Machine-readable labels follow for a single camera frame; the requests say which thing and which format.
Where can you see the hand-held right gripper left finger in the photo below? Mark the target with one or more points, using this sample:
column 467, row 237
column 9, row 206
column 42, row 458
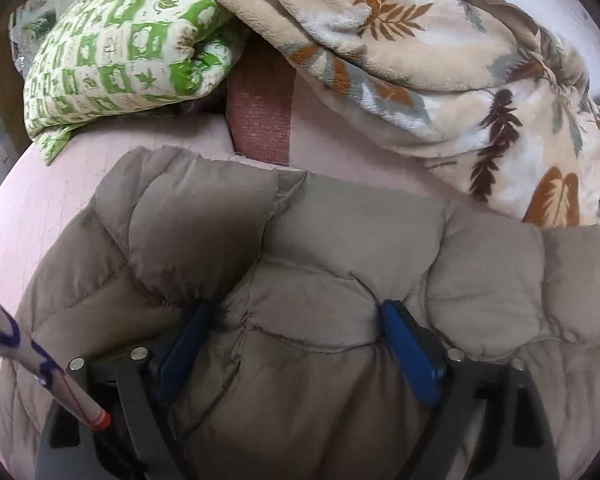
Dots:
column 182, row 355

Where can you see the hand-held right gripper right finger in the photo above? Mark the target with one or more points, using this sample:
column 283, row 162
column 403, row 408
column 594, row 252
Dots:
column 412, row 355

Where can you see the pink quilted bed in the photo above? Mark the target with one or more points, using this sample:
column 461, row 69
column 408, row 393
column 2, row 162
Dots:
column 45, row 200

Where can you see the green checked pillow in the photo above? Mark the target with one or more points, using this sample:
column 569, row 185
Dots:
column 125, row 55

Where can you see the floral white cloth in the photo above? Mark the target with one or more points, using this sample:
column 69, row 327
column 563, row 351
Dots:
column 30, row 25

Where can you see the maroon pillow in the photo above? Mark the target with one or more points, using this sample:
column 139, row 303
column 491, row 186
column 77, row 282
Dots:
column 262, row 105

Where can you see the beige leaf-print blanket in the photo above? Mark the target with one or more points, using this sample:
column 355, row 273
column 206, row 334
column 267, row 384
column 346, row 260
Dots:
column 430, row 60

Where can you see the olive quilted hooded jacket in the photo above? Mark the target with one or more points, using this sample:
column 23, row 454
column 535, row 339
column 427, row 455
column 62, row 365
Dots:
column 330, row 285

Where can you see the white stick with blue markings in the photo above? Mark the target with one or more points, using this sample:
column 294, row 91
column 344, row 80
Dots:
column 40, row 360

